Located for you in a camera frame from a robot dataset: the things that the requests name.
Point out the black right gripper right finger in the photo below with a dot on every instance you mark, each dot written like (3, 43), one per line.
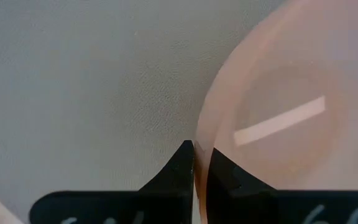
(259, 205)

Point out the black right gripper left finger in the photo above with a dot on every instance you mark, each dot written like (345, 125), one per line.
(166, 202)

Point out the translucent pink bowl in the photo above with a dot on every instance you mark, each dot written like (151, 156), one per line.
(291, 77)

